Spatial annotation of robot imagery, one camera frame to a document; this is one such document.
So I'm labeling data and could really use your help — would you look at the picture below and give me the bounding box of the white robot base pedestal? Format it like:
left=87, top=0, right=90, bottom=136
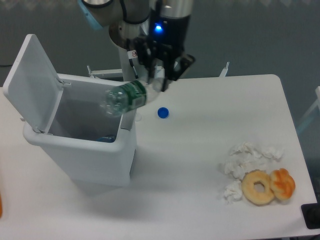
left=109, top=20, right=149, bottom=82

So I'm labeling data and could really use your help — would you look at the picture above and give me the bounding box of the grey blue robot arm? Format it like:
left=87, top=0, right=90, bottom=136
left=78, top=0, right=195, bottom=92

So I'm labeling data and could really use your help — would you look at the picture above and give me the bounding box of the black device at corner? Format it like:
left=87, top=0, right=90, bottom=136
left=301, top=203, right=320, bottom=230

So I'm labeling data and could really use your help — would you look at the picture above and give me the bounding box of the white trash can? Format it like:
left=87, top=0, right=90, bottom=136
left=23, top=74, right=137, bottom=187

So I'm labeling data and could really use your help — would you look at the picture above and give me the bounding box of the orange glazed twisted pastry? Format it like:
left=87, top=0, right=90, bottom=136
left=269, top=168, right=296, bottom=201

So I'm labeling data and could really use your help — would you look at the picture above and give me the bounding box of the white metal frame bracket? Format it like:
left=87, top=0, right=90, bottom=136
left=86, top=65, right=123, bottom=79

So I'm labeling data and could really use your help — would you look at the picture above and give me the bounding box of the clear green label plastic bottle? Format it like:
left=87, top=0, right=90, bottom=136
left=100, top=77, right=164, bottom=117

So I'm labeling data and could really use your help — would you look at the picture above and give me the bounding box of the blue bottle cap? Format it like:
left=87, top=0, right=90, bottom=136
left=157, top=107, right=170, bottom=119

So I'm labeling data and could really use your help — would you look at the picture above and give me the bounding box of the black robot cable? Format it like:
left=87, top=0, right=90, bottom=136
left=126, top=38, right=140, bottom=81

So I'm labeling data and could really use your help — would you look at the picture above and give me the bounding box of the small crumpled white tissue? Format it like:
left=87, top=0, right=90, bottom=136
left=223, top=180, right=243, bottom=204

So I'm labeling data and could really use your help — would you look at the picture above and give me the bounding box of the large crumpled white tissue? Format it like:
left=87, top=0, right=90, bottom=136
left=220, top=141, right=285, bottom=180

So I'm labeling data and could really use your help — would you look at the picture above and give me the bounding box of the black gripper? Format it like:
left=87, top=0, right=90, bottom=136
left=133, top=14, right=196, bottom=92

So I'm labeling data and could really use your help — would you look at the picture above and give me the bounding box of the white trash can lid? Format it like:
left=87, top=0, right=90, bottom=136
left=3, top=34, right=71, bottom=133

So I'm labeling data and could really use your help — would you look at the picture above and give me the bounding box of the white chair part at right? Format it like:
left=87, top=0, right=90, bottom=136
left=296, top=86, right=320, bottom=135

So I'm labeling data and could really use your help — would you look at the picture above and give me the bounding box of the plain ring donut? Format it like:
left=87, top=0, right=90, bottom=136
left=241, top=170, right=275, bottom=206

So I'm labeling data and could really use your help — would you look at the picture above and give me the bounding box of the blue item inside bin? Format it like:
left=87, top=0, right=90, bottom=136
left=96, top=135, right=116, bottom=143

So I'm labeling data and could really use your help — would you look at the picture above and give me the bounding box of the orange object at left edge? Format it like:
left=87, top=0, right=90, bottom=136
left=0, top=190, right=4, bottom=218

